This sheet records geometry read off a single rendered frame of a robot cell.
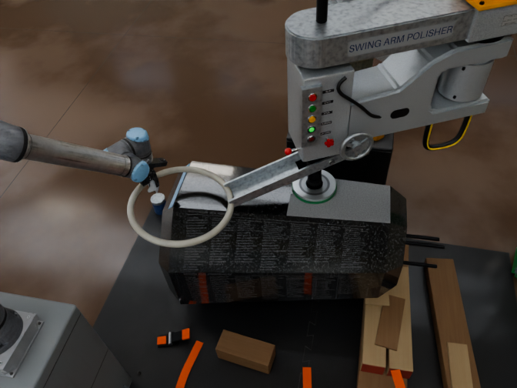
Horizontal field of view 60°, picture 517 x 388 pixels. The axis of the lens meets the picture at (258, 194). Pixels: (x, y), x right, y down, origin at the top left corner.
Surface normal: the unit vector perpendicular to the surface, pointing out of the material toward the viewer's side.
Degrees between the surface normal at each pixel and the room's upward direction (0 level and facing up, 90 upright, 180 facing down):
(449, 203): 0
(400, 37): 90
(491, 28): 90
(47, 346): 0
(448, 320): 0
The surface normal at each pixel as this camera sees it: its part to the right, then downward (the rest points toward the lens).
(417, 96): 0.25, 0.72
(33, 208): -0.06, -0.66
